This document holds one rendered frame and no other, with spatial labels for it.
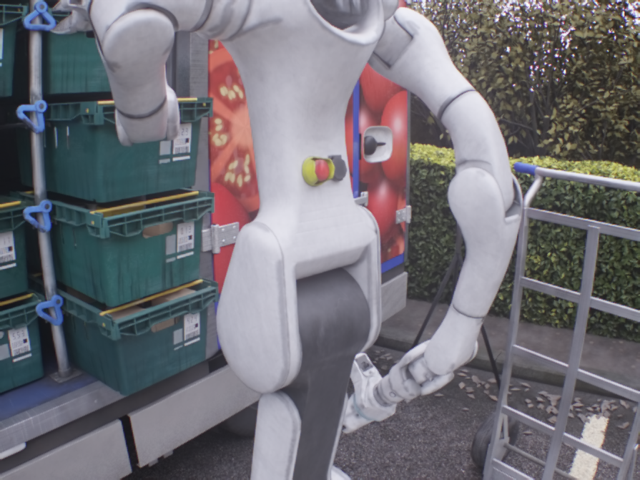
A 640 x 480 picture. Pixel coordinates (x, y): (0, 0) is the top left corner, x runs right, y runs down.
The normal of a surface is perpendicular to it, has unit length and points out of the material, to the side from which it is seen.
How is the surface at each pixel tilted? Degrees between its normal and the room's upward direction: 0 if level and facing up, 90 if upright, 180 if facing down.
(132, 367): 99
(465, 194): 88
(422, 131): 61
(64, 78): 98
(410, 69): 95
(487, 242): 104
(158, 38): 131
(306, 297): 37
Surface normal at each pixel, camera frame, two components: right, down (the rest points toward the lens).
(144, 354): 0.82, 0.20
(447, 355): -0.69, 0.08
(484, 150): -0.39, 0.10
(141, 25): 0.54, 0.63
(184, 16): 0.48, 0.83
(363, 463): 0.00, -0.97
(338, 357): 0.69, 0.37
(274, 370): -0.50, 0.30
